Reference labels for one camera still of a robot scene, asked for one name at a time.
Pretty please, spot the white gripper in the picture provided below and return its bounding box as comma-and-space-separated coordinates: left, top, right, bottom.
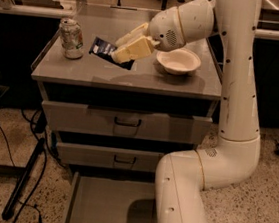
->
111, 7, 186, 64

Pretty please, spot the dark blue rxbar wrapper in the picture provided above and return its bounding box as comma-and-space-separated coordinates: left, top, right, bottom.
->
89, 37, 134, 70

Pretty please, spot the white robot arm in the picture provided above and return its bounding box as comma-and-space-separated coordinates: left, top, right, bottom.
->
112, 0, 262, 223

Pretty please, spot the grey metal drawer cabinet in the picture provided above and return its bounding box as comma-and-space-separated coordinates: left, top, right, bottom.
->
18, 0, 236, 194

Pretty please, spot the grey top drawer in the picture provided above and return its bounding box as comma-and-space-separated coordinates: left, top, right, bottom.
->
42, 101, 212, 144

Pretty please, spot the grey middle drawer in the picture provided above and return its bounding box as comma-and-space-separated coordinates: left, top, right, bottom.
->
57, 142, 163, 172

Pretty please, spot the grey open bottom drawer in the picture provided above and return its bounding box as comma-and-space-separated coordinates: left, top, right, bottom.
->
62, 173, 157, 223

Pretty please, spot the white paper bowl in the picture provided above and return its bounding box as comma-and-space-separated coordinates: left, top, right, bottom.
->
156, 48, 201, 76

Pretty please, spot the crumpled white soda can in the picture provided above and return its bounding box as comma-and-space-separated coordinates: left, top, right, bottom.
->
59, 17, 84, 60

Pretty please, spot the black table leg base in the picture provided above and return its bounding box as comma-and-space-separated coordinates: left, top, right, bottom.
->
0, 138, 45, 220

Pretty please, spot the black floor cable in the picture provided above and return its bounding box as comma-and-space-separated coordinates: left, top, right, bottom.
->
0, 105, 73, 223

